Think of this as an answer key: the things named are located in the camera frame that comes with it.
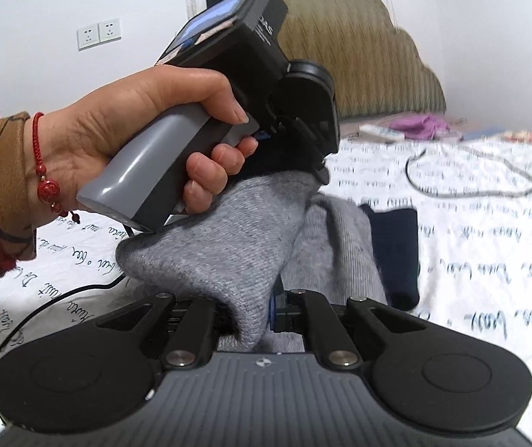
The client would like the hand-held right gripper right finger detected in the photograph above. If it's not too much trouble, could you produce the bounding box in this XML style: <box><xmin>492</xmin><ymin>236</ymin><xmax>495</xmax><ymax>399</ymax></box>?
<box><xmin>268</xmin><ymin>289</ymin><xmax>430</xmax><ymax>368</ymax></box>

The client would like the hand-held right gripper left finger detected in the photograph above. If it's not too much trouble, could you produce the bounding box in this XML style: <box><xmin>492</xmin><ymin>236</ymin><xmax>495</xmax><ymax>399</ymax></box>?
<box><xmin>93</xmin><ymin>292</ymin><xmax>239</xmax><ymax>370</ymax></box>

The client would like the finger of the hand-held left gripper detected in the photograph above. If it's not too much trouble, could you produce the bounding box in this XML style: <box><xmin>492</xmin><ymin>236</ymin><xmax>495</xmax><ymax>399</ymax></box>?
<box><xmin>266</xmin><ymin>114</ymin><xmax>341</xmax><ymax>186</ymax></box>

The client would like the grey knit sweater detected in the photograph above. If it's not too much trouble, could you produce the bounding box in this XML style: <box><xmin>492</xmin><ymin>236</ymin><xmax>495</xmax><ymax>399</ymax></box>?
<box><xmin>116</xmin><ymin>170</ymin><xmax>391</xmax><ymax>355</ymax></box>

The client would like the navy garment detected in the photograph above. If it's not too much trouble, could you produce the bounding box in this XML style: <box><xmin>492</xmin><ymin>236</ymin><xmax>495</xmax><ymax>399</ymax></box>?
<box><xmin>358</xmin><ymin>204</ymin><xmax>421</xmax><ymax>309</ymax></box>

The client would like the person's left forearm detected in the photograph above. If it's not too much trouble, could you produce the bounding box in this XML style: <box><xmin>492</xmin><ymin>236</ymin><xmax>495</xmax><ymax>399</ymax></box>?
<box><xmin>0</xmin><ymin>111</ymin><xmax>39</xmax><ymax>284</ymax></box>

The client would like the person's left hand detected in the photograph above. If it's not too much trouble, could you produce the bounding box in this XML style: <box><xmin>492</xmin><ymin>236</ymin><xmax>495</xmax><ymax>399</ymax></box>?
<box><xmin>26</xmin><ymin>65</ymin><xmax>259</xmax><ymax>217</ymax></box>

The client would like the white flat packet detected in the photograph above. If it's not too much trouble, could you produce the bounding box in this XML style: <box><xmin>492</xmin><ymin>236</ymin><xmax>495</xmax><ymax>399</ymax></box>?
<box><xmin>358</xmin><ymin>123</ymin><xmax>407</xmax><ymax>144</ymax></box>

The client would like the beige padded headboard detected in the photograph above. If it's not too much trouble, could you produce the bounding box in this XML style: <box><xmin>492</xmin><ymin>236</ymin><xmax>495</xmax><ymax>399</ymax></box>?
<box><xmin>275</xmin><ymin>0</ymin><xmax>448</xmax><ymax>121</ymax></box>

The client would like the blue booklet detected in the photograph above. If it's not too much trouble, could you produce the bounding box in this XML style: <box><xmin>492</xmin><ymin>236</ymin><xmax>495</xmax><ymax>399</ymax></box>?
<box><xmin>460</xmin><ymin>125</ymin><xmax>509</xmax><ymax>143</ymax></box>

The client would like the white printed bed sheet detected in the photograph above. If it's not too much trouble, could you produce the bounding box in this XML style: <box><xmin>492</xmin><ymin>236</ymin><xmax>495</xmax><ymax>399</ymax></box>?
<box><xmin>0</xmin><ymin>121</ymin><xmax>532</xmax><ymax>447</ymax></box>

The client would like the white wall socket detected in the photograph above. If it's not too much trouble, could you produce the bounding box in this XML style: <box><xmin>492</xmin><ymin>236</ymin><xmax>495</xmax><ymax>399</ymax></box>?
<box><xmin>98</xmin><ymin>18</ymin><xmax>122</xmax><ymax>45</ymax></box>
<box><xmin>77</xmin><ymin>25</ymin><xmax>102</xmax><ymax>52</ymax></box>

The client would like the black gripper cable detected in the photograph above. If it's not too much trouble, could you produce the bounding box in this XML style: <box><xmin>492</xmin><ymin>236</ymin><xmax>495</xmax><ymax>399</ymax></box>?
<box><xmin>0</xmin><ymin>223</ymin><xmax>156</xmax><ymax>413</ymax></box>

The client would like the red beaded bracelet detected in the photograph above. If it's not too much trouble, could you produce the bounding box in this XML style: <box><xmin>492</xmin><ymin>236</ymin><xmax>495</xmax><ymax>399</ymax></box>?
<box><xmin>28</xmin><ymin>112</ymin><xmax>81</xmax><ymax>225</ymax></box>

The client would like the loose black cable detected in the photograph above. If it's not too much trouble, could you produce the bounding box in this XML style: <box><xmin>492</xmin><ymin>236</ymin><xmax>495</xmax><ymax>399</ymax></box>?
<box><xmin>404</xmin><ymin>146</ymin><xmax>532</xmax><ymax>199</ymax></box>

